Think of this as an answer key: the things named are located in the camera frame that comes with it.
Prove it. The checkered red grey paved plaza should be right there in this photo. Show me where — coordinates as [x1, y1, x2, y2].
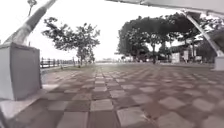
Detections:
[0, 63, 224, 128]

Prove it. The small leafy tree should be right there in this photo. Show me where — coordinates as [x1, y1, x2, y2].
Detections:
[41, 17, 101, 67]

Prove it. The group of large dark trees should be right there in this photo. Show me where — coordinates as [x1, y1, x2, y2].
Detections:
[115, 12, 224, 64]

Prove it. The railing fence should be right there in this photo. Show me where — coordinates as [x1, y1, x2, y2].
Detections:
[39, 56, 81, 69]

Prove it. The grass strip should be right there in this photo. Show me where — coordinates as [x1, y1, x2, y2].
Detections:
[39, 64, 84, 75]

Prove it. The small white building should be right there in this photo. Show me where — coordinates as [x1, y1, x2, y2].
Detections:
[170, 49, 203, 64]

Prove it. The slanted grey support beam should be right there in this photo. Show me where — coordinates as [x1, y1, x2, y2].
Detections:
[3, 0, 58, 46]

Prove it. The white canopy roof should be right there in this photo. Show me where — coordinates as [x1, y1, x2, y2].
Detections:
[105, 0, 224, 16]

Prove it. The slanted white canopy strut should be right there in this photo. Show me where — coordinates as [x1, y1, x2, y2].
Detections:
[182, 11, 224, 72]

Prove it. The grey concrete pedestal block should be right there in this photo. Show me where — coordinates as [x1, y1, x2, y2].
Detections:
[0, 42, 44, 102]

